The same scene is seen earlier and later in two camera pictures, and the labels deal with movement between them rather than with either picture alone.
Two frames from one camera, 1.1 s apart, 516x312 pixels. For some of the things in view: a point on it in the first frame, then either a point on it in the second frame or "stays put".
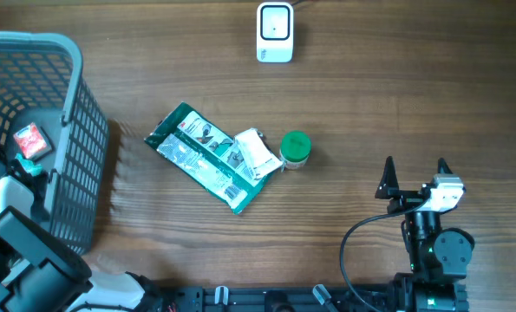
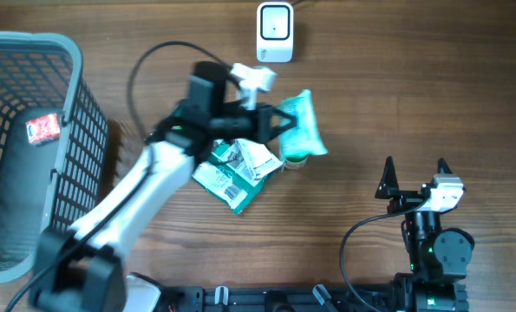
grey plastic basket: x=37 y=77 stays put
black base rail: x=374 y=298 stays put
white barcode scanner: x=274 y=32 stays put
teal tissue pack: x=29 y=165 to x=303 y=138
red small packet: x=33 y=142 to x=43 y=129
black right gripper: x=388 y=188 stays put
